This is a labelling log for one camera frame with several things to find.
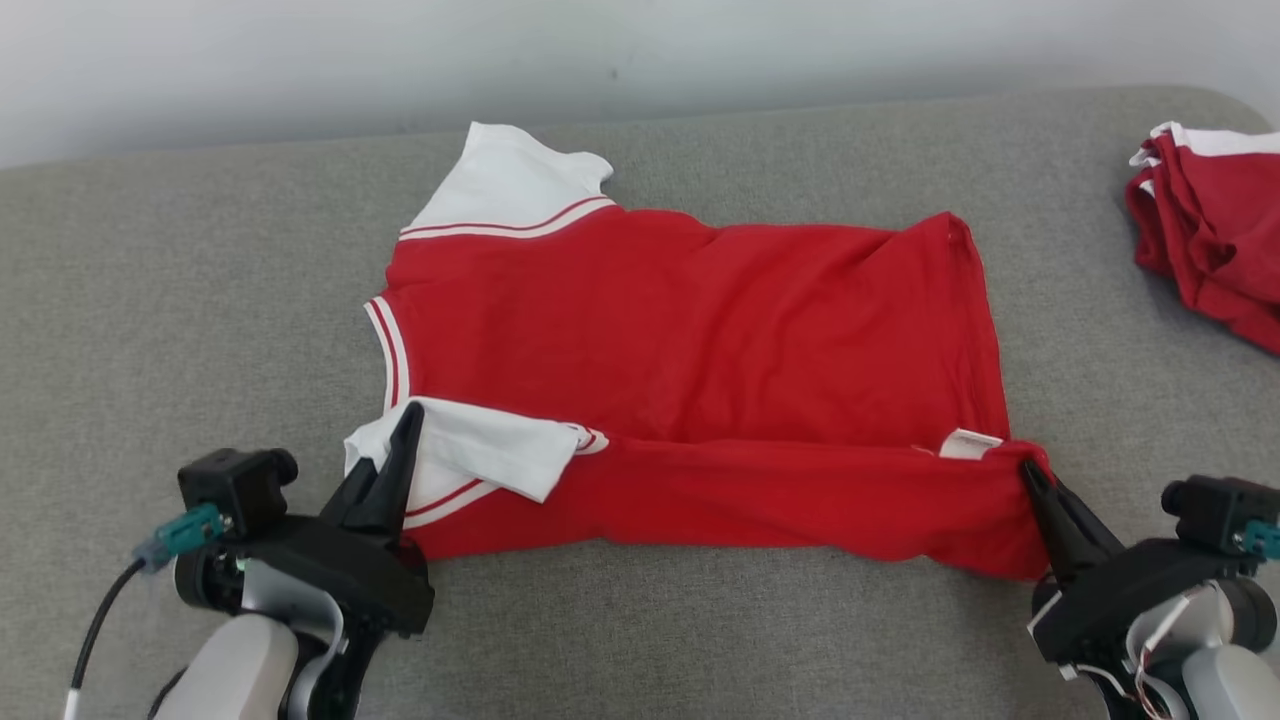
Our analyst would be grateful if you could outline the red shirt with white sleeves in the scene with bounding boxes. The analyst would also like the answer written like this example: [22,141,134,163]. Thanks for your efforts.
[343,121,1053,583]

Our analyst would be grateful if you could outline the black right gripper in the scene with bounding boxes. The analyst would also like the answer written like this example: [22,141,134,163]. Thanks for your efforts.
[1020,460,1256,671]

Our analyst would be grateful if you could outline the stack of red shirts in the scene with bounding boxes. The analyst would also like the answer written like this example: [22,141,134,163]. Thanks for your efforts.
[1125,121,1280,356]

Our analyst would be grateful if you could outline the thin black cable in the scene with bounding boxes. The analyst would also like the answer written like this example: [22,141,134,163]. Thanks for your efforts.
[63,558,149,720]

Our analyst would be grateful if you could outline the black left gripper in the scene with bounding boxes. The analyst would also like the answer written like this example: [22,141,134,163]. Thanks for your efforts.
[175,402,437,720]

